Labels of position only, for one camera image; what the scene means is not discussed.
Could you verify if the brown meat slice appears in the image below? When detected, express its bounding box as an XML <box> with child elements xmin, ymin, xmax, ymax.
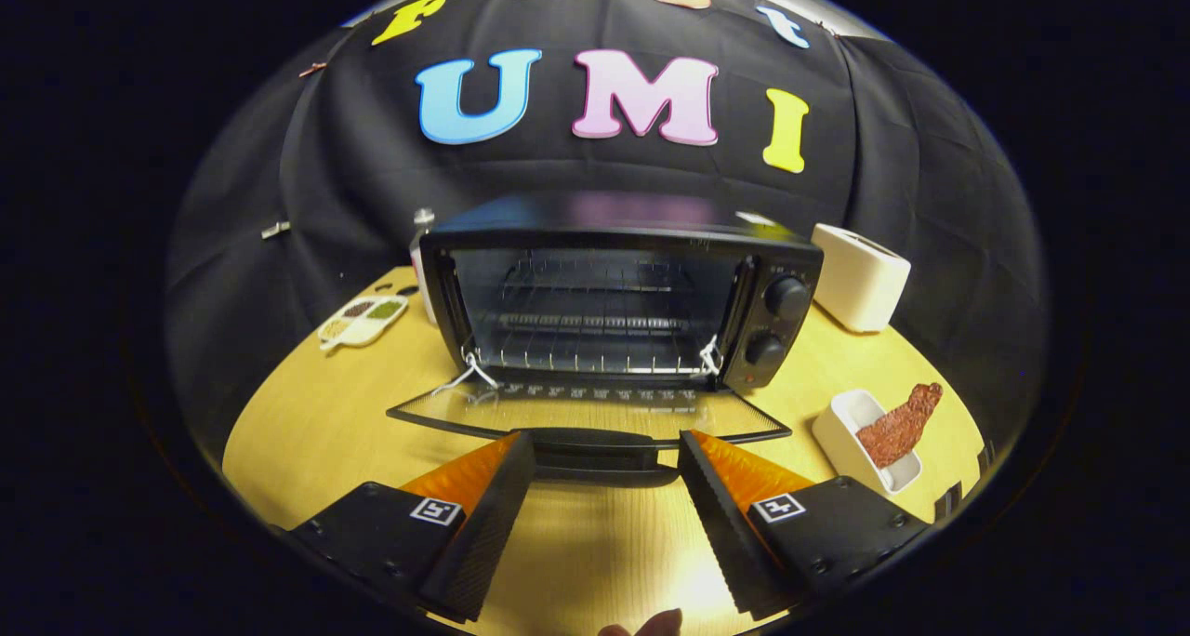
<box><xmin>855</xmin><ymin>382</ymin><xmax>944</xmax><ymax>470</ymax></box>

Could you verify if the black toaster oven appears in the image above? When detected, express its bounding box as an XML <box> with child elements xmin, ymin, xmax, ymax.
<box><xmin>386</xmin><ymin>190</ymin><xmax>826</xmax><ymax>488</ymax></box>

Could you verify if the white oblong dish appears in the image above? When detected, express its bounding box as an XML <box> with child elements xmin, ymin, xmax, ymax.
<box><xmin>812</xmin><ymin>389</ymin><xmax>923</xmax><ymax>497</ymax></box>

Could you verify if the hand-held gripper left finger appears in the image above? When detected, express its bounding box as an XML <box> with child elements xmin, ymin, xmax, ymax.
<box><xmin>277</xmin><ymin>431</ymin><xmax>537</xmax><ymax>624</ymax></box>

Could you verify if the white bread toaster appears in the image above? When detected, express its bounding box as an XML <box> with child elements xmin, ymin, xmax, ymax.
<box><xmin>811</xmin><ymin>223</ymin><xmax>912</xmax><ymax>334</ymax></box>

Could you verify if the black backdrop cloth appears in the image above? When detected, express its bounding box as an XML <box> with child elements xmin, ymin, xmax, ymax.
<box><xmin>165</xmin><ymin>0</ymin><xmax>1050</xmax><ymax>474</ymax></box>

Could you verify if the glass shaker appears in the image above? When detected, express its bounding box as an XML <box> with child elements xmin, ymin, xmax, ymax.
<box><xmin>410</xmin><ymin>208</ymin><xmax>440</xmax><ymax>325</ymax></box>

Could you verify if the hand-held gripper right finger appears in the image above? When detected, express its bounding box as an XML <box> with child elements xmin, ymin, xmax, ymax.
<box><xmin>676</xmin><ymin>429</ymin><xmax>932</xmax><ymax>619</ymax></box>

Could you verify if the white divided seasoning tray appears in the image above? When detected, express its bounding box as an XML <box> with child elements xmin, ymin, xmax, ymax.
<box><xmin>317</xmin><ymin>294</ymin><xmax>410</xmax><ymax>351</ymax></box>

